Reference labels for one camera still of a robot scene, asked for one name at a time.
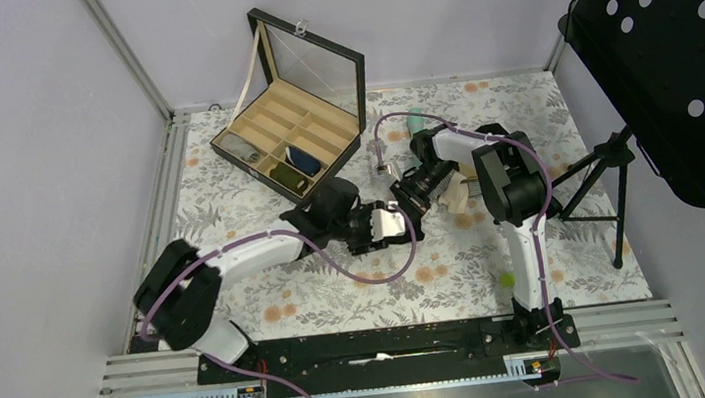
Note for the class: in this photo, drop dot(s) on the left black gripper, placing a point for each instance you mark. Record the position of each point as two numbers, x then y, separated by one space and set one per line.
366 243

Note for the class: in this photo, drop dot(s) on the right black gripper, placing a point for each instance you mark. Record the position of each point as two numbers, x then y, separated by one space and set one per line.
408 199

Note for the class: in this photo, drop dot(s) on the navy blue white-trimmed underwear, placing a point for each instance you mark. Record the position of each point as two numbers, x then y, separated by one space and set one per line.
304 162

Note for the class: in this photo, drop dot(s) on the black white-trimmed boxer briefs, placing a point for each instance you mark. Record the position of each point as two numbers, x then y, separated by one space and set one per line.
415 216

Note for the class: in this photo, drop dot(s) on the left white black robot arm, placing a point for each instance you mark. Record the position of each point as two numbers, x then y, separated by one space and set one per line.
178 296

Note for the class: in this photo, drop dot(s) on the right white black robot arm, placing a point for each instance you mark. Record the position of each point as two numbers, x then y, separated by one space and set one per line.
535 309

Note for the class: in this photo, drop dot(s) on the mint green rolled cloth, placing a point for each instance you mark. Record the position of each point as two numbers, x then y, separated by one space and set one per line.
415 123

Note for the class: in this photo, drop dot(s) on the floral patterned table mat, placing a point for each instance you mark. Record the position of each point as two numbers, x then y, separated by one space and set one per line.
454 273

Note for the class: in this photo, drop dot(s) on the black cloth pile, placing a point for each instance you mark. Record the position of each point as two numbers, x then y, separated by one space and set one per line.
513 180

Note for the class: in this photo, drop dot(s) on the dark rolled item in box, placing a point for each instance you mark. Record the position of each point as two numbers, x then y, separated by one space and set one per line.
290 178

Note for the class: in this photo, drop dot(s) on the black wooden compartment box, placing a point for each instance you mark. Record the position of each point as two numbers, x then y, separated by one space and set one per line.
313 98

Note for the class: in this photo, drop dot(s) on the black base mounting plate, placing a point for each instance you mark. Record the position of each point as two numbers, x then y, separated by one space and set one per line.
405 355

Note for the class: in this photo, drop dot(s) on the green small block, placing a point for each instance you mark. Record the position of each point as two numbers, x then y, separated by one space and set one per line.
507 280

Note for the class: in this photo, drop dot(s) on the grey rolled item in box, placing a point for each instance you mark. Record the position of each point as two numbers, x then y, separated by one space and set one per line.
240 148

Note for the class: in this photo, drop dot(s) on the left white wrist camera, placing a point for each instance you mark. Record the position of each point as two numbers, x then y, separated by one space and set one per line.
387 223

